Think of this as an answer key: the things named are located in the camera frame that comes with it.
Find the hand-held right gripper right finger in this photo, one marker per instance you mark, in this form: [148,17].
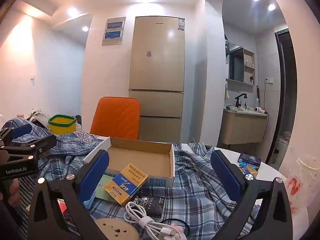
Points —
[225,177]

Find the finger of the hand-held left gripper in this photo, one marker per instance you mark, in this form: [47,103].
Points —
[42,142]
[21,130]

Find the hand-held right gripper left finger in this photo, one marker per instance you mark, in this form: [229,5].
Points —
[95,175]

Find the green card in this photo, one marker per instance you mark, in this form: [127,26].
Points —
[105,185]

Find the yellow cigarette pack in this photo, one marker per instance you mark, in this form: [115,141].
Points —
[125,182]
[250,172]

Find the cardboard box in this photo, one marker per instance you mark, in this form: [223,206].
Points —
[140,155]

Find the beige round disc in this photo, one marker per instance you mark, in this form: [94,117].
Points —
[112,230]

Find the black tissue pack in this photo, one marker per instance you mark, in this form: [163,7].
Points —
[152,203]

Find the person's left hand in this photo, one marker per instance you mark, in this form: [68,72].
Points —
[14,192]

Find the pink cup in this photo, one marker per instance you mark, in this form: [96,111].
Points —
[20,116]

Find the white cloth bag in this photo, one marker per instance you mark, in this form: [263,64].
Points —
[37,116]

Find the yellow container green rim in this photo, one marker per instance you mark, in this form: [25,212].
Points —
[61,127]

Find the bright blue small pack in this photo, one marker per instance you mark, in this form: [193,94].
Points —
[246,164]

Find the blue plaid shirt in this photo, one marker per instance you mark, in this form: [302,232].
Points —
[195,180]

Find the dark blue box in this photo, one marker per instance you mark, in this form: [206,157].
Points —
[250,158]

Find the rhinestone sheet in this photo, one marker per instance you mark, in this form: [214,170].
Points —
[87,135]

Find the red flat item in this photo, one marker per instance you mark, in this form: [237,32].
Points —
[63,208]

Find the beige vanity cabinet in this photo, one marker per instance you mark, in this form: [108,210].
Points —
[245,127]

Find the orange chair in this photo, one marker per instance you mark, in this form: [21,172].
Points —
[115,117]

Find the white toilet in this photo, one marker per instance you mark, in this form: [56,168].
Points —
[283,147]

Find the white hair dryer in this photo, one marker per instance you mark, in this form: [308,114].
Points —
[258,109]

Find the clear printed plastic bag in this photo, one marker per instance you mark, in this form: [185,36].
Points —
[302,180]

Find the black faucet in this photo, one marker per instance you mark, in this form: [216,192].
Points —
[238,100]

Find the hanging hair styling tool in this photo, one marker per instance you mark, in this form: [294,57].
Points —
[258,97]

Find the beige hanging object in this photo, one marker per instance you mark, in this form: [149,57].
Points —
[227,90]

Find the bathroom mirror cabinet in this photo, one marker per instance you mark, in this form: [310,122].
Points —
[236,65]

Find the beige refrigerator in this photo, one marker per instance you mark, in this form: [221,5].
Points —
[157,67]

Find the pink fridge sticker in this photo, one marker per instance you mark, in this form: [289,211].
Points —
[149,54]

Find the white wall socket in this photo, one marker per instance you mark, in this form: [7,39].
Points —
[269,80]

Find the dark door frame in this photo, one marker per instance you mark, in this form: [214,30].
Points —
[281,80]

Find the grey wall panel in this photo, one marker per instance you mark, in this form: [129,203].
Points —
[113,31]

